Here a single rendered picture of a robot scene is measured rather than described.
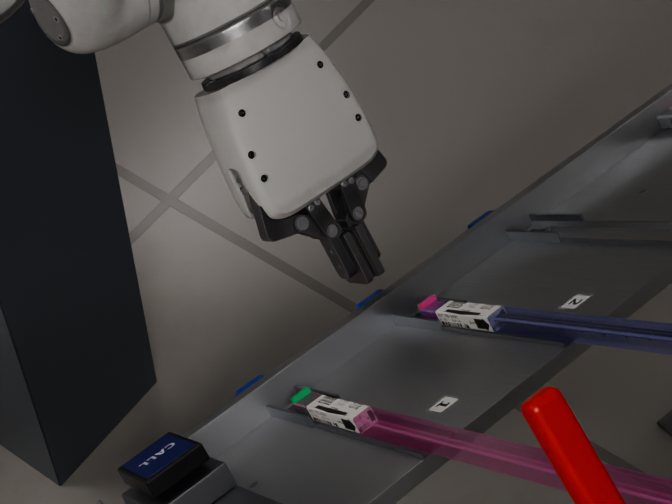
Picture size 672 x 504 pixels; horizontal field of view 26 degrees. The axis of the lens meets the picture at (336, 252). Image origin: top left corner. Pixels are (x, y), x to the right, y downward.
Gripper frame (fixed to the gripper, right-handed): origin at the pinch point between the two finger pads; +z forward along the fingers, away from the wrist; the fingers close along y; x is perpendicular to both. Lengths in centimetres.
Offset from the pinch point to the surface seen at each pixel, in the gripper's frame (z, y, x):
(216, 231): 14, -24, -90
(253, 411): 3.9, 13.2, 3.4
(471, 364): 4.9, 3.9, 16.3
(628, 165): 4.9, -20.4, 5.2
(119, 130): -2, -25, -107
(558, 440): -4, 17, 47
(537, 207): 4.0, -13.0, 3.4
